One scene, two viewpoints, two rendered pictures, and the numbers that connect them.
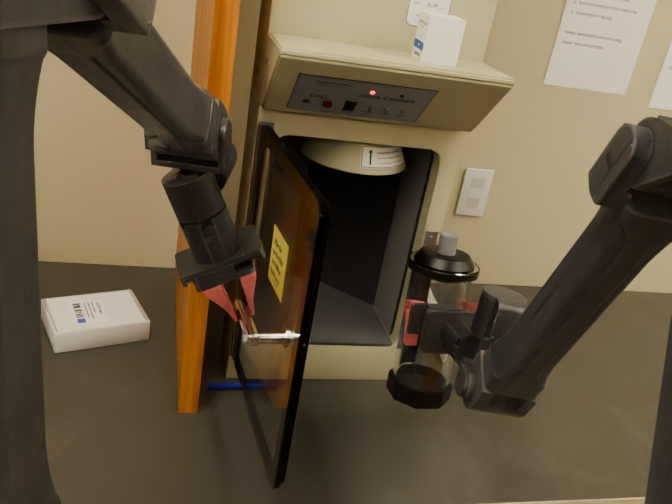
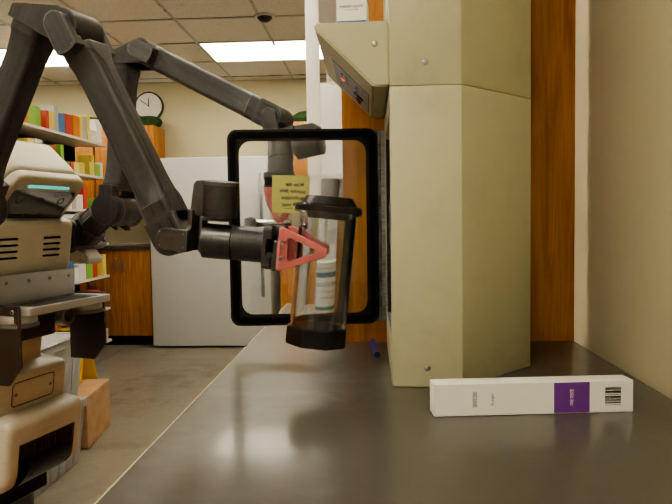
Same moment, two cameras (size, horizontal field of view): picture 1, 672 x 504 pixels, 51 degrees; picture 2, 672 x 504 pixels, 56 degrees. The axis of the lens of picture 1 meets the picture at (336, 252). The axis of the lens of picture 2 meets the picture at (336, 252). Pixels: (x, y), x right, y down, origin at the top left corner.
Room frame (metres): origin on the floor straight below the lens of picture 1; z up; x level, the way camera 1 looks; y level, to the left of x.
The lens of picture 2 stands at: (1.32, -1.12, 1.21)
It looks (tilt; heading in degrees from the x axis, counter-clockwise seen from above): 3 degrees down; 110
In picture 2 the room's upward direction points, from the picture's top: 1 degrees counter-clockwise
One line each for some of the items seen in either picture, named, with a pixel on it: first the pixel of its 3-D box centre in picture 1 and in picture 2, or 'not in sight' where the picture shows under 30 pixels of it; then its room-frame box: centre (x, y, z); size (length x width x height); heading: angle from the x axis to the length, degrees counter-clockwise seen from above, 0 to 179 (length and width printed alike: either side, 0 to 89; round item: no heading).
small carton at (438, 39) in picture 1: (438, 38); (352, 21); (0.98, -0.08, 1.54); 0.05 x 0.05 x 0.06; 12
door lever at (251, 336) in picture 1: (259, 322); not in sight; (0.74, 0.08, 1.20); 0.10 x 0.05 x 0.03; 21
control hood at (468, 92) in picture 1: (384, 92); (354, 77); (0.97, -0.03, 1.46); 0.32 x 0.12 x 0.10; 107
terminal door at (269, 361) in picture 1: (269, 299); (303, 227); (0.82, 0.08, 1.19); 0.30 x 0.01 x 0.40; 21
